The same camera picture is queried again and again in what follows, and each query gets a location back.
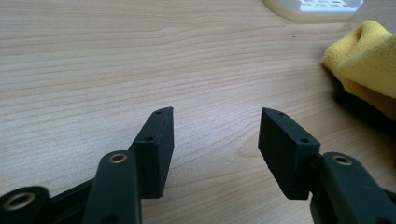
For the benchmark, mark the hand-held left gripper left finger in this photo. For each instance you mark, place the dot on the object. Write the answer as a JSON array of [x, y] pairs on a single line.
[[154, 155]]

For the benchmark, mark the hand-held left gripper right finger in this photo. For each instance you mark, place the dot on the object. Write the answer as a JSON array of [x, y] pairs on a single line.
[[288, 155]]

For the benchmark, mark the yellow cloth with black edging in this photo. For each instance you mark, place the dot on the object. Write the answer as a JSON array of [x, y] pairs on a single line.
[[370, 62]]

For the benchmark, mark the white slotted plastic tray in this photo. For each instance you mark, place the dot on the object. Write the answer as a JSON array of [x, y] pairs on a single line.
[[292, 9]]

